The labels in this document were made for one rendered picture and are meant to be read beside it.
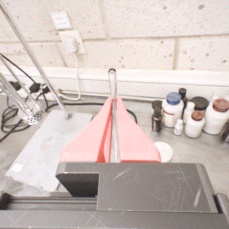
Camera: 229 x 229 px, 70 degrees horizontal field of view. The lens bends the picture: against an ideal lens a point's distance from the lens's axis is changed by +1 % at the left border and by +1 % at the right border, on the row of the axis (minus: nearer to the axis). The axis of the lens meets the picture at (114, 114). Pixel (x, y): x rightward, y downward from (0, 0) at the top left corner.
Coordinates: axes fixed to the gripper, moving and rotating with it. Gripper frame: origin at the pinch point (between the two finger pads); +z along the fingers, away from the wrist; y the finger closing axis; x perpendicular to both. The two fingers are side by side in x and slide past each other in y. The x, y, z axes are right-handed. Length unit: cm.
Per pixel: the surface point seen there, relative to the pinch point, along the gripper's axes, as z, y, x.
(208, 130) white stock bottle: 19.8, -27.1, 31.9
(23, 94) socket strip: 48, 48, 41
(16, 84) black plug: 52, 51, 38
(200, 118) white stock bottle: 19.3, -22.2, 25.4
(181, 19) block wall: 39.8, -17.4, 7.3
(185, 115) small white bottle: 24.5, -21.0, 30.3
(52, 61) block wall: 54, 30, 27
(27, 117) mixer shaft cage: 18.2, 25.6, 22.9
